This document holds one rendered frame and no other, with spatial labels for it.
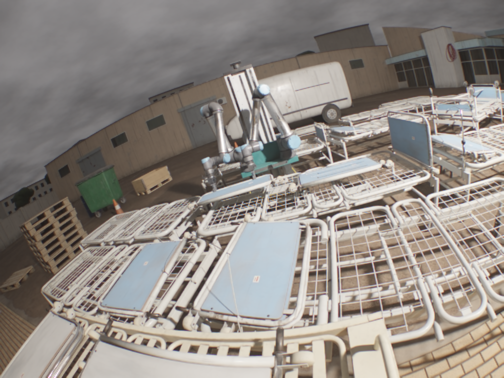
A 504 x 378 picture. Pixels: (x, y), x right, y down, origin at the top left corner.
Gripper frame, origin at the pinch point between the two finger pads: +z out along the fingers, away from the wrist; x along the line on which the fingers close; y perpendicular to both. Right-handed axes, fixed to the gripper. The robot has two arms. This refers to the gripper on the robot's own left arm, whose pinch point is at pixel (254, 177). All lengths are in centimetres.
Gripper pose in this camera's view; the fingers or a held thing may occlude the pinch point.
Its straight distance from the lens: 217.4
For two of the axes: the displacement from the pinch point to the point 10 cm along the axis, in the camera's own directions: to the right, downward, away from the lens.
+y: 9.5, -2.9, -1.2
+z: 3.0, 9.4, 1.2
